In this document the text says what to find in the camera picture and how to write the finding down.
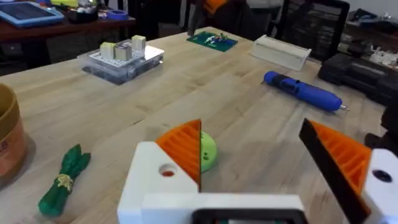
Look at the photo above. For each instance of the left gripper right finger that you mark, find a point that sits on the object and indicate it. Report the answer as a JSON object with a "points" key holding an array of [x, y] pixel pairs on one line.
{"points": [[348, 161]]}

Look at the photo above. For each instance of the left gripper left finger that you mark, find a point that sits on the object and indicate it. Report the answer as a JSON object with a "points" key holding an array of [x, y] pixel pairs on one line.
{"points": [[149, 186]]}

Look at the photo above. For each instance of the blue electric screwdriver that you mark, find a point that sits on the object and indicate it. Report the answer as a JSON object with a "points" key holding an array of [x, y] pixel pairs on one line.
{"points": [[306, 92]]}

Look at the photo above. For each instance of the green disc with holes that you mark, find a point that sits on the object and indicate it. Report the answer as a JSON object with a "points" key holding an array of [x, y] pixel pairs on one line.
{"points": [[207, 152]]}

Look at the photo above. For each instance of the green asparagus toy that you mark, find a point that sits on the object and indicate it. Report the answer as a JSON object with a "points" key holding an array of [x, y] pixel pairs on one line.
{"points": [[66, 177]]}

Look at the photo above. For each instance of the black tool case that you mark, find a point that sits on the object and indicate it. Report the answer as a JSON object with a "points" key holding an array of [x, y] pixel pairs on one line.
{"points": [[360, 76]]}

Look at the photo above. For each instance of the clear box with white blocks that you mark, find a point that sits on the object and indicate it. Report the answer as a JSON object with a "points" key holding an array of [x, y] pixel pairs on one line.
{"points": [[124, 63]]}

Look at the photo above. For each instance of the long white box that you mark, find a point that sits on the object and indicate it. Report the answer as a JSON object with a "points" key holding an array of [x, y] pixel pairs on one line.
{"points": [[280, 52]]}

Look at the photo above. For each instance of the brown round tub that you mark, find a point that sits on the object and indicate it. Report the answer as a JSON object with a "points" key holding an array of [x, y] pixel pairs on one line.
{"points": [[9, 143]]}

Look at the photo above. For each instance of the green board with blocks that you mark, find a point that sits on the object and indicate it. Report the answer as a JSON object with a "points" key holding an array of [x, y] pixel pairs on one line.
{"points": [[213, 41]]}

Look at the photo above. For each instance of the blue tape roll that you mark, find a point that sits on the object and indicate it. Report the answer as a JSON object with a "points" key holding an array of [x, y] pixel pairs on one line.
{"points": [[117, 14]]}

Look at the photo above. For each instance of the brown side table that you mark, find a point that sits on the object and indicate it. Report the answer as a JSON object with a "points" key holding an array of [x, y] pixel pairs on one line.
{"points": [[62, 29]]}

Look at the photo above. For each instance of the black box with clutter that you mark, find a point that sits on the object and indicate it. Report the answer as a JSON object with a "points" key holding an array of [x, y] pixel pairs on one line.
{"points": [[82, 14]]}

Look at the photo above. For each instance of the blue flat tray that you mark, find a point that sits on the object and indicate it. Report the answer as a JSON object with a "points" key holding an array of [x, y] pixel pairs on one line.
{"points": [[28, 13]]}

